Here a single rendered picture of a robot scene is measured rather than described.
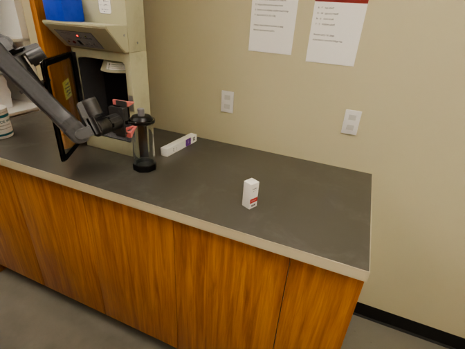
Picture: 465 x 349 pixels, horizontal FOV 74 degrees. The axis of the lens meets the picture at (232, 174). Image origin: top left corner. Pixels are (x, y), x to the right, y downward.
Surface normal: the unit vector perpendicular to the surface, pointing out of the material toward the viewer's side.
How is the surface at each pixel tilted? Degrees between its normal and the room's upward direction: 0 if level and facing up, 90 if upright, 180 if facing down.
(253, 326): 90
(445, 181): 90
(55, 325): 0
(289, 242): 0
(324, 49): 90
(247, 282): 90
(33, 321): 0
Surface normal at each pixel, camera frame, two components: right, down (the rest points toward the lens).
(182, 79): -0.39, 0.40
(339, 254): 0.06, -0.89
